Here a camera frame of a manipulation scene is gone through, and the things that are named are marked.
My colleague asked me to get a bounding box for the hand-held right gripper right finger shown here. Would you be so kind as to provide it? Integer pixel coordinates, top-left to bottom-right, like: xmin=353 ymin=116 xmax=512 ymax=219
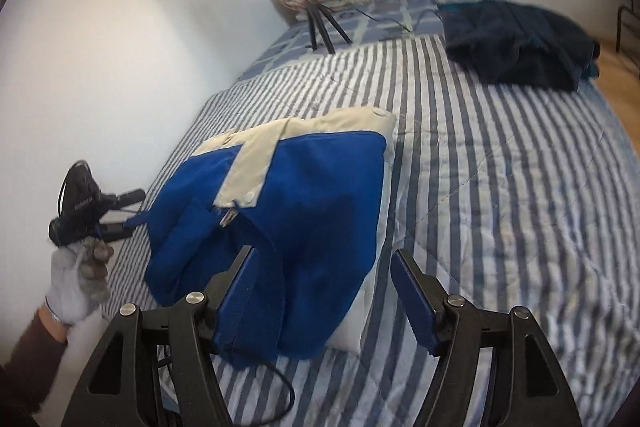
xmin=390 ymin=248 xmax=583 ymax=427

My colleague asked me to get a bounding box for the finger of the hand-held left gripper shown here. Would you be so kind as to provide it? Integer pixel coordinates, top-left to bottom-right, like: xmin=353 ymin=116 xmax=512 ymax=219
xmin=99 ymin=212 xmax=149 ymax=242
xmin=102 ymin=189 xmax=147 ymax=210

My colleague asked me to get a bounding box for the blue checked bed sheet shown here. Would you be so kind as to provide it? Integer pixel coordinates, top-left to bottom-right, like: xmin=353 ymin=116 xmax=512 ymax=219
xmin=237 ymin=0 xmax=506 ymax=80

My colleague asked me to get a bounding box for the beige and blue work jacket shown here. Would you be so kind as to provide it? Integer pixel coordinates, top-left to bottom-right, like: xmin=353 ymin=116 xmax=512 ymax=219
xmin=144 ymin=107 xmax=398 ymax=368

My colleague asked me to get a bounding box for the person's left hand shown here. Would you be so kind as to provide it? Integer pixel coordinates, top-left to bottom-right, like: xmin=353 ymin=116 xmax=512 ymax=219
xmin=44 ymin=241 xmax=115 ymax=328

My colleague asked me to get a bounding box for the pile of dark clothes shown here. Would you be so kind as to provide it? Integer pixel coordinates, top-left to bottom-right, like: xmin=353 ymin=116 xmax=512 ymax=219
xmin=437 ymin=0 xmax=601 ymax=92

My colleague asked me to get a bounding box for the person's left forearm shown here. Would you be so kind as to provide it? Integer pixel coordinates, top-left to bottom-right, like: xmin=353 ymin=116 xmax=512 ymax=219
xmin=0 ymin=302 xmax=68 ymax=414

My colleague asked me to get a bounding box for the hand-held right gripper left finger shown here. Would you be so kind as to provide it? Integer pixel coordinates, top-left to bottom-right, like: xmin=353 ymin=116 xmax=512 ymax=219
xmin=60 ymin=244 xmax=258 ymax=427

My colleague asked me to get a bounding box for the black tripod stand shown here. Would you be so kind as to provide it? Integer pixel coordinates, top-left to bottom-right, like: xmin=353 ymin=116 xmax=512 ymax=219
xmin=295 ymin=0 xmax=353 ymax=55

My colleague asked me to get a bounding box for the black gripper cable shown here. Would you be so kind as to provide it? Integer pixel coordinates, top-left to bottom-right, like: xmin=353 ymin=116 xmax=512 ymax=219
xmin=220 ymin=354 xmax=297 ymax=427

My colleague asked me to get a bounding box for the black ring light cable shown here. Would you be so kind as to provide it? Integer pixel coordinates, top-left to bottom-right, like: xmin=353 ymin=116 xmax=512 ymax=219
xmin=355 ymin=6 xmax=416 ymax=34

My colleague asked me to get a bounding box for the blue striped blanket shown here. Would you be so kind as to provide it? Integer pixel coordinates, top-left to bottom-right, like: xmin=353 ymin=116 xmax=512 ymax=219
xmin=102 ymin=34 xmax=640 ymax=427

